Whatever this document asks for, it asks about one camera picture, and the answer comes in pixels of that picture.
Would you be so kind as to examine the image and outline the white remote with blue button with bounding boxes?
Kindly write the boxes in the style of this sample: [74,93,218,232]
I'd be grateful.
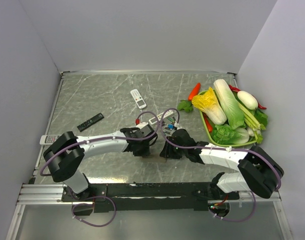
[140,155,167,163]

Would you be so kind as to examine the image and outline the black remote control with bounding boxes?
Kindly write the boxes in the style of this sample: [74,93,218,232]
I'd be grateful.
[77,113,105,132]

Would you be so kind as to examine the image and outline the red chili pepper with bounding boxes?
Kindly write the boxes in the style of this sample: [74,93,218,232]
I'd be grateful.
[228,84,267,110]

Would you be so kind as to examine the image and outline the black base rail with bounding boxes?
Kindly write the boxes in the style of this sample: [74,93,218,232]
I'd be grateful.
[61,182,240,213]

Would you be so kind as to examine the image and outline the white eggplant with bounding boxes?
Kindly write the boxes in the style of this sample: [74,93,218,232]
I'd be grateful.
[237,90,258,110]

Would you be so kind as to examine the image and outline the red pepper in tray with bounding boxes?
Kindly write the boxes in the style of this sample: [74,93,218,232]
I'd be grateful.
[203,113,213,133]

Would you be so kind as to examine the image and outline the yellow napa cabbage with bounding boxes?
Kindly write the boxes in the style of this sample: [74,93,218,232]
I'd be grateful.
[191,87,227,125]

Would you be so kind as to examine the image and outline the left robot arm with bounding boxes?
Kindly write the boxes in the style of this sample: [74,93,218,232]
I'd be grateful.
[39,124,158,201]

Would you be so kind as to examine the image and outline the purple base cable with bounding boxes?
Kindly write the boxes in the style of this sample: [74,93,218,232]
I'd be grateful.
[71,196,117,228]

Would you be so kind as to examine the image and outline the green napa cabbage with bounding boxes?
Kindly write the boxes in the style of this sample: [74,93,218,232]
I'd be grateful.
[213,79,246,129]

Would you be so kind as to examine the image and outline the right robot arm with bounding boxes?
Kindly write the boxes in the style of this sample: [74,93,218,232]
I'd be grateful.
[160,128,285,199]

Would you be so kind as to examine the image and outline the green battery lower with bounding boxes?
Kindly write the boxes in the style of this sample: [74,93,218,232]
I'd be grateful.
[163,129,172,135]

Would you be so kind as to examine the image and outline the bok choy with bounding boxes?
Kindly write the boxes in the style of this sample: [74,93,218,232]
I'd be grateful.
[232,127,255,144]

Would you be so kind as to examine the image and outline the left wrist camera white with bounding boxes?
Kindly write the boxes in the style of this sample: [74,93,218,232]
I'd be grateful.
[135,122,155,138]

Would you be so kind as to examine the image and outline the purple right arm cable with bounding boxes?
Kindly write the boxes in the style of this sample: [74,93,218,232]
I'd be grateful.
[158,119,283,192]

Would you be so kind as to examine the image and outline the white grey remote left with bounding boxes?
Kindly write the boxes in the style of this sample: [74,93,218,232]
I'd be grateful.
[39,135,60,146]

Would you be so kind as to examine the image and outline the white remote middle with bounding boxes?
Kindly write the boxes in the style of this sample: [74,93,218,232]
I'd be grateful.
[148,110,175,125]

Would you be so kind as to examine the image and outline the white remote far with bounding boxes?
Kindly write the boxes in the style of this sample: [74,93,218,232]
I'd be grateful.
[130,89,147,110]

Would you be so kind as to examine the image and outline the green lettuce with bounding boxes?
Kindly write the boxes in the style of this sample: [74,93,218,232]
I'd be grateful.
[210,124,241,145]

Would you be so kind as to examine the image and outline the green leaf by carrot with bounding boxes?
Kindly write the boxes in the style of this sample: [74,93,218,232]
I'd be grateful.
[177,100,193,113]

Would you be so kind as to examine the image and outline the orange carrot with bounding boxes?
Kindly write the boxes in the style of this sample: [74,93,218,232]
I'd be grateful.
[187,82,201,101]

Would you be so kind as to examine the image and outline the green plastic tray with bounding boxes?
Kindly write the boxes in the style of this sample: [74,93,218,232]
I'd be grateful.
[192,87,261,147]

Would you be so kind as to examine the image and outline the celery stalks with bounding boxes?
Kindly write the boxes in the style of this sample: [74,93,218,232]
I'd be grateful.
[238,102,268,130]

